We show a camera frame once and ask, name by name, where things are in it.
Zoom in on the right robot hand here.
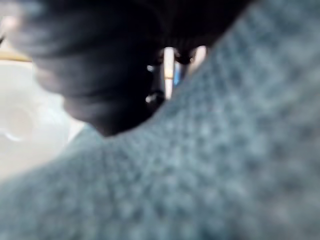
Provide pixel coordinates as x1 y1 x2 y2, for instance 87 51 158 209
7 0 255 138

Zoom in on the grey-blue knitted cushion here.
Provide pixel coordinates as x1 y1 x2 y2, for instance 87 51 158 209
0 0 320 240

